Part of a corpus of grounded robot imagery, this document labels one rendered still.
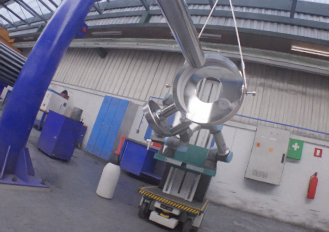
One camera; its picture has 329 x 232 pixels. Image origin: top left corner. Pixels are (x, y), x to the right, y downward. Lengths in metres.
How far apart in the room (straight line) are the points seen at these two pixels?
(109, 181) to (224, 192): 3.04
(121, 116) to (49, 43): 3.76
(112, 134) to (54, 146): 2.29
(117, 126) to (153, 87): 1.54
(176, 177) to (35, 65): 1.84
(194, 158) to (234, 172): 2.67
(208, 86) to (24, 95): 1.99
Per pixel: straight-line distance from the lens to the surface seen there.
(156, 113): 1.08
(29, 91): 1.93
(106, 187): 2.44
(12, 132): 1.96
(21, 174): 2.03
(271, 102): 5.25
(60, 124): 3.51
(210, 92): 2.48
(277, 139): 4.63
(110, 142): 5.40
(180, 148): 1.51
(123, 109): 5.45
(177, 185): 2.35
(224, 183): 4.83
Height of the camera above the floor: 0.71
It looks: 14 degrees up
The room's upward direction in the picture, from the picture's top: 19 degrees clockwise
